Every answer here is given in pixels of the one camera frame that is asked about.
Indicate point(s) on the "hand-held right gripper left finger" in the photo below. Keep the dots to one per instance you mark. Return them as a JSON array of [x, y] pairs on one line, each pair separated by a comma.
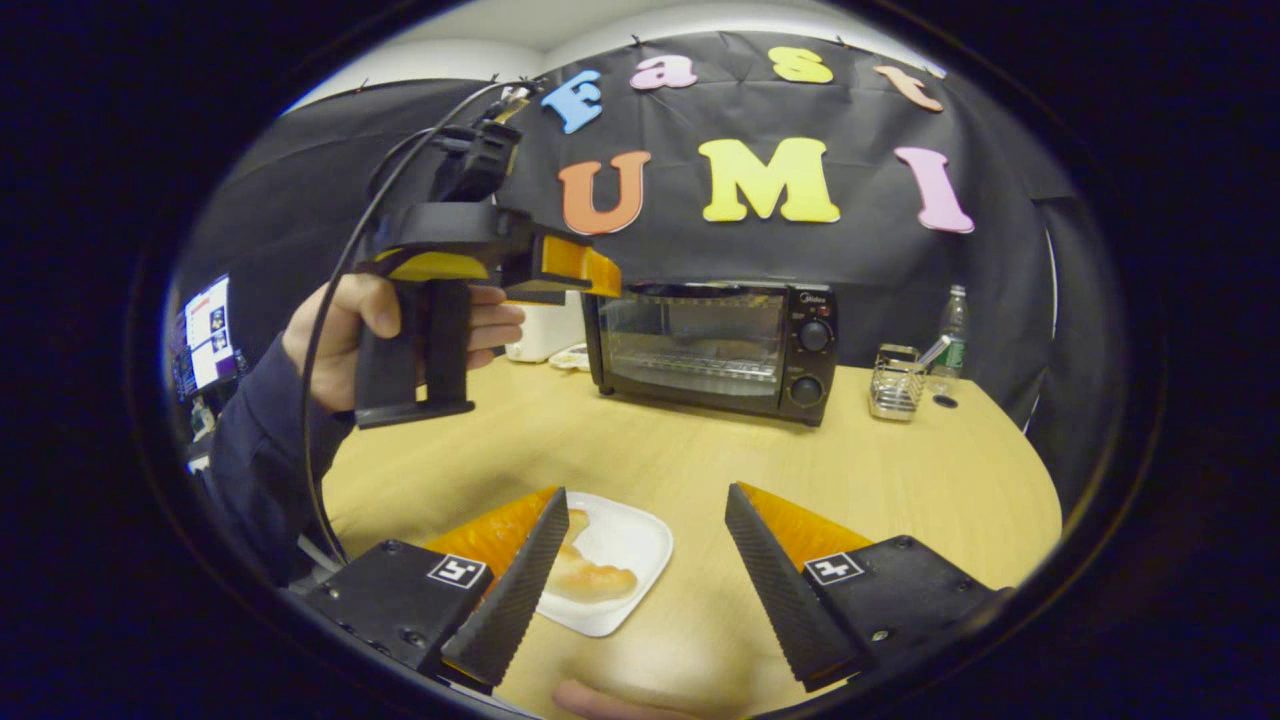
[[520, 590]]

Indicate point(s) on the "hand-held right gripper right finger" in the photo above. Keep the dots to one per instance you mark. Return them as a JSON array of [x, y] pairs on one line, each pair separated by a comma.
[[775, 590]]

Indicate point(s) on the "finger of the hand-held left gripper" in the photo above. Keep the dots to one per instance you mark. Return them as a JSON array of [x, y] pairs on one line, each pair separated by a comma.
[[550, 293], [580, 265]]

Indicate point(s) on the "golden croissant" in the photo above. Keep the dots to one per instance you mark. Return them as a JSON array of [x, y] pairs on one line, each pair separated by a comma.
[[595, 580]]

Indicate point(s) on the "black electric oven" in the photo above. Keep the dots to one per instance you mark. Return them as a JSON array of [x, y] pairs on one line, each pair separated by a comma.
[[700, 350]]

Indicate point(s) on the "white toaster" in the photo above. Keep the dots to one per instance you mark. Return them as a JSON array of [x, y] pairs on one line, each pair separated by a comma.
[[545, 335]]

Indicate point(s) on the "white divided dish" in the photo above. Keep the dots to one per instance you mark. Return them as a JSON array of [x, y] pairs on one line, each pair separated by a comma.
[[572, 358]]

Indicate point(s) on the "white square plate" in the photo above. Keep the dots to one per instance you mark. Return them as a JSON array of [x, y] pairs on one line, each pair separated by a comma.
[[630, 540]]

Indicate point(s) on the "computer monitor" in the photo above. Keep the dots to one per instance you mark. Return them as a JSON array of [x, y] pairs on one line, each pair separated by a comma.
[[210, 335]]

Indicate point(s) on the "black backdrop cloth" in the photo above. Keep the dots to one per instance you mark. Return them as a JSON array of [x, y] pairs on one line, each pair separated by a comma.
[[850, 260]]

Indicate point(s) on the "silver utensil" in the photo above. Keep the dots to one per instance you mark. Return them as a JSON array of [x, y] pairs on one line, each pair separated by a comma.
[[936, 352]]

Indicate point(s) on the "clear bottle green label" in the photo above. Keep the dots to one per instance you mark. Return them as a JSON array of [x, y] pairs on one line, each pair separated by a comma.
[[953, 340]]

